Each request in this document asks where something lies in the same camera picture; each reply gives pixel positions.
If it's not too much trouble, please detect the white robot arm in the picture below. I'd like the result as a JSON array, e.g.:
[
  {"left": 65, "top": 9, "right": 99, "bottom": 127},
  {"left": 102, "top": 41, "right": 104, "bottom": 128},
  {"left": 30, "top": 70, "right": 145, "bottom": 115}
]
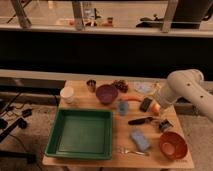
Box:
[{"left": 154, "top": 69, "right": 213, "bottom": 122}]

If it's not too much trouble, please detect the small metal cup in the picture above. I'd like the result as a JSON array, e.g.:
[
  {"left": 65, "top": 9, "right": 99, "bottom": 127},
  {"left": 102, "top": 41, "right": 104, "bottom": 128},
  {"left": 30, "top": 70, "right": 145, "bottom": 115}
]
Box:
[{"left": 86, "top": 79, "right": 96, "bottom": 92}]

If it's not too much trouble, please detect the small blue cup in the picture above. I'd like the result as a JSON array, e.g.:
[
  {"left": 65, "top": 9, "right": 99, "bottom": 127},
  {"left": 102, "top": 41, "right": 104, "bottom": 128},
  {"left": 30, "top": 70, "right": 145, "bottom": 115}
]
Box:
[{"left": 117, "top": 101, "right": 129, "bottom": 116}]

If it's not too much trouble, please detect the white paper cup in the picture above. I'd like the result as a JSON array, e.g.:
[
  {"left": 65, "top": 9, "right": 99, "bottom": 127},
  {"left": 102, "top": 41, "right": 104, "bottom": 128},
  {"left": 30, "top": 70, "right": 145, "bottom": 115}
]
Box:
[{"left": 60, "top": 86, "right": 74, "bottom": 103}]

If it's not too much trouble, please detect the purple bowl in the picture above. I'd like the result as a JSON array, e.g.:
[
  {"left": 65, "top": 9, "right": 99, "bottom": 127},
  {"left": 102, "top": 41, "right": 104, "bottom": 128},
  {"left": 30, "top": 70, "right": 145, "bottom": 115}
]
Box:
[{"left": 96, "top": 84, "right": 118, "bottom": 105}]

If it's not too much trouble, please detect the bunch of dark grapes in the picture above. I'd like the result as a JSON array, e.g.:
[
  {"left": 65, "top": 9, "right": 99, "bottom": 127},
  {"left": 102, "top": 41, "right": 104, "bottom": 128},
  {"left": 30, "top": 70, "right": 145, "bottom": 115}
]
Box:
[{"left": 112, "top": 80, "right": 128, "bottom": 93}]

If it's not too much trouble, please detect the orange carrot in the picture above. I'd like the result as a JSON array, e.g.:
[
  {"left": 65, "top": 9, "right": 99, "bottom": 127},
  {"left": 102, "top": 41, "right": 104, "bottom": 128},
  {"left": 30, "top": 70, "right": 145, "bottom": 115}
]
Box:
[{"left": 120, "top": 96, "right": 141, "bottom": 102}]

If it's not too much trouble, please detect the orange fruit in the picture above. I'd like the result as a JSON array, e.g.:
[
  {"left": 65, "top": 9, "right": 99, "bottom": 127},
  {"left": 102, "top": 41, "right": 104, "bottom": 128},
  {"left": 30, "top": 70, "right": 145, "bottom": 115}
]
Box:
[{"left": 151, "top": 103, "right": 161, "bottom": 115}]

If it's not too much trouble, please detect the green plastic tray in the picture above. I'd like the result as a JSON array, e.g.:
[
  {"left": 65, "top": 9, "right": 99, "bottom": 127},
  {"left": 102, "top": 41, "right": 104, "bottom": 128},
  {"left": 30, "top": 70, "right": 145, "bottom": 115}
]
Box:
[{"left": 45, "top": 109, "right": 113, "bottom": 160}]

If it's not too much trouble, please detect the silver fork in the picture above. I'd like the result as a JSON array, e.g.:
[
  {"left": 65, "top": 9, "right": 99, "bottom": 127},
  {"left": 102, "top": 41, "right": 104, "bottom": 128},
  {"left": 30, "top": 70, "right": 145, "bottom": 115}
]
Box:
[{"left": 117, "top": 147, "right": 149, "bottom": 156}]

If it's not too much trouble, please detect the blue sponge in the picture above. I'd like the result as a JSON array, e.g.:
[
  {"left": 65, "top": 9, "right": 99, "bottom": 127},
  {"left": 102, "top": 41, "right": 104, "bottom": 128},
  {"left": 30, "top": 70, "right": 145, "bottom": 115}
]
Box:
[{"left": 130, "top": 129, "right": 151, "bottom": 152}]

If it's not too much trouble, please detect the small dark toy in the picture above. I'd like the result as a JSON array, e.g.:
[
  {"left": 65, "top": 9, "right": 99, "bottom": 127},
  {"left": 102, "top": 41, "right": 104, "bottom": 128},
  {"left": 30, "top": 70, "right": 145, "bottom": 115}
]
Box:
[{"left": 158, "top": 119, "right": 172, "bottom": 132}]

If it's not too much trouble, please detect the red bowl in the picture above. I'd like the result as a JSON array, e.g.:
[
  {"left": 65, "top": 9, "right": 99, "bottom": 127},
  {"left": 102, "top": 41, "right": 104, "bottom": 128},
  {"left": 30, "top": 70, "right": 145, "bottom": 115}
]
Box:
[{"left": 159, "top": 131, "right": 188, "bottom": 160}]

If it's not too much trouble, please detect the black handled knife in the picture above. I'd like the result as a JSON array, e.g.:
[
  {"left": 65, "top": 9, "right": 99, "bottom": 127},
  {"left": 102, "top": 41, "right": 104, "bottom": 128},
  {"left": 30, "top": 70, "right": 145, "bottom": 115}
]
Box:
[{"left": 128, "top": 117, "right": 154, "bottom": 125}]

